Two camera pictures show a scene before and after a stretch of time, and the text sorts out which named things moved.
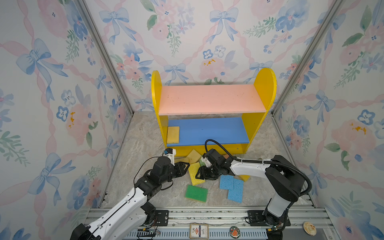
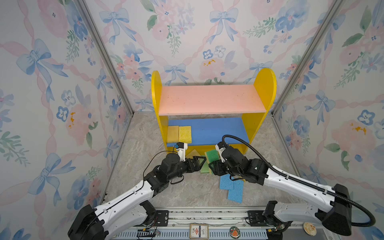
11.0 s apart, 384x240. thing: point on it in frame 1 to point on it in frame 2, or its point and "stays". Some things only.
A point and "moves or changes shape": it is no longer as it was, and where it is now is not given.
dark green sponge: [196, 193] moves or changes shape
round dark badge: [235, 232] stays
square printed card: [199, 231] stays
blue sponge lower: [236, 194] stays
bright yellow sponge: [193, 169] to [185, 134]
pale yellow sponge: [173, 135] stays
